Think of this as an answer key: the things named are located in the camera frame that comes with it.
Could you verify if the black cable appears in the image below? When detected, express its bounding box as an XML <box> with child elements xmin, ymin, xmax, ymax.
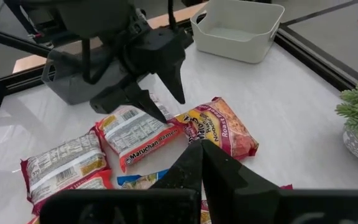
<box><xmin>167</xmin><ymin>0</ymin><xmax>178</xmax><ymax>32</ymax></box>
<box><xmin>81</xmin><ymin>38</ymin><xmax>92</xmax><ymax>85</ymax></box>

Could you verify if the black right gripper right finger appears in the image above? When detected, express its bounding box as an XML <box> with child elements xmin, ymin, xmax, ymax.
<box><xmin>201</xmin><ymin>139</ymin><xmax>358</xmax><ymax>224</ymax></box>

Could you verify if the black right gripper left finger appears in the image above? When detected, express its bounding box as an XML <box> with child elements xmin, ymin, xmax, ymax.
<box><xmin>39</xmin><ymin>139</ymin><xmax>204</xmax><ymax>224</ymax></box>

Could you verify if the white plastic bin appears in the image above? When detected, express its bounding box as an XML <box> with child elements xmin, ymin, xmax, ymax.
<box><xmin>190</xmin><ymin>0</ymin><xmax>285</xmax><ymax>65</ymax></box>

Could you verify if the light wooden board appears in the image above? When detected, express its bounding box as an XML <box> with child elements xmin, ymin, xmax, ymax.
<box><xmin>12</xmin><ymin>2</ymin><xmax>209</xmax><ymax>75</ymax></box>

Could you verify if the blue yellow Maruchan ramen pack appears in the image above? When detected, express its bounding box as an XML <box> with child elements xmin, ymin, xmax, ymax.
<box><xmin>116</xmin><ymin>169</ymin><xmax>170</xmax><ymax>190</ymax></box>

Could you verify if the black frame strut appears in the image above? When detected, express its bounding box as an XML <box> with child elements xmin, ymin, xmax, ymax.
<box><xmin>0</xmin><ymin>25</ymin><xmax>54</xmax><ymax>60</ymax></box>

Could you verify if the black frame post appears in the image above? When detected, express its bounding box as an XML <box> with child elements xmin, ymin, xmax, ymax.
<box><xmin>3</xmin><ymin>0</ymin><xmax>42</xmax><ymax>37</ymax></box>

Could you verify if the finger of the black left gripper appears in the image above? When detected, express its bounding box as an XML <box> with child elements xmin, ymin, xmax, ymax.
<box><xmin>89</xmin><ymin>82</ymin><xmax>168</xmax><ymax>124</ymax></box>
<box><xmin>157</xmin><ymin>58</ymin><xmax>186</xmax><ymax>105</ymax></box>

